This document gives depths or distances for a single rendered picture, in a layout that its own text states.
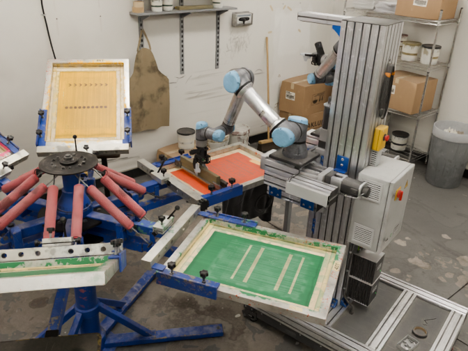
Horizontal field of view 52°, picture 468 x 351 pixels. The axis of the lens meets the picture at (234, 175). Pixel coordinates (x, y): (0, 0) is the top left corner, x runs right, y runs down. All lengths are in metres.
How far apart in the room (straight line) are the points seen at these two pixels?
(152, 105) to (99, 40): 0.86
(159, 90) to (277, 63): 1.78
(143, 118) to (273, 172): 2.50
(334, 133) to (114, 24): 2.70
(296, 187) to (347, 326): 1.03
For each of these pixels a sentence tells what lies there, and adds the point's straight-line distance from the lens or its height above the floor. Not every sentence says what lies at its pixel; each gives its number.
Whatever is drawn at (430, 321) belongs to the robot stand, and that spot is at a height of 0.21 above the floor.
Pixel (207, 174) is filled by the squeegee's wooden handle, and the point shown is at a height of 1.04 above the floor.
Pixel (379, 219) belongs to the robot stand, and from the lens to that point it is 2.84.
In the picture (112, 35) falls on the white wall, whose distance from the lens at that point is 4.84.
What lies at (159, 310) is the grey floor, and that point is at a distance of 3.56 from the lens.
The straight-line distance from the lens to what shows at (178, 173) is 3.24.
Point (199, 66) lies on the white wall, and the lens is 5.44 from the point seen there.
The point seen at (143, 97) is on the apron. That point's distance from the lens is 5.07.
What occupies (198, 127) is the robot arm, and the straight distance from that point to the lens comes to 2.96.
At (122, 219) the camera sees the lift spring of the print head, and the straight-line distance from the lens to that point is 2.50.
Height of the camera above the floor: 2.37
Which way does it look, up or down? 26 degrees down
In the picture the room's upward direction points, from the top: 2 degrees clockwise
